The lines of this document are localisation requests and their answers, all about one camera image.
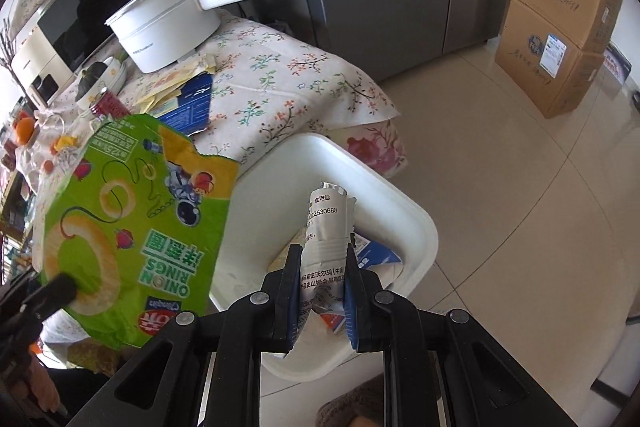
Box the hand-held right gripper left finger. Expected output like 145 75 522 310
67 243 306 427

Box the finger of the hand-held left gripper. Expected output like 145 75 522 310
39 273 80 314

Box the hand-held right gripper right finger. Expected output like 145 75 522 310
344 239 576 427

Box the white printed salt bag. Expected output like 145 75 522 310
287 181 357 358

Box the green snack bag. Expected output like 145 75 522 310
32 114 240 350

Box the white plastic bin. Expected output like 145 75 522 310
207 132 440 383

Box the red drink can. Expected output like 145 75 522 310
89 88 132 120

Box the pale yellow paper packet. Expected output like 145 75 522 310
135 72 186 112
172 54 217 80

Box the dark blue printed packet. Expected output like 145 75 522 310
150 73 215 138

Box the person's left hand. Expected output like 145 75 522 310
27 349 68 414

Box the brown fuzzy slipper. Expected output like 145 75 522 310
317 376 387 427

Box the large orange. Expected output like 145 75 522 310
12 116 37 144

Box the dark green pumpkin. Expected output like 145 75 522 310
76 71 101 100

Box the white bowl with flower print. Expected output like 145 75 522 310
75 57 123 105

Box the white oval dish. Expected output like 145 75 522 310
107 57 129 94

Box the floral tablecloth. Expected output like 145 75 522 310
15 14 401 168

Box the white air fryer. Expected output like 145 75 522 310
11 27 73 108

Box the small blue box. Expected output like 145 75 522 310
602 42 632 82

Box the white electric pot with handle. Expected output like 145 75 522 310
105 0 307 74

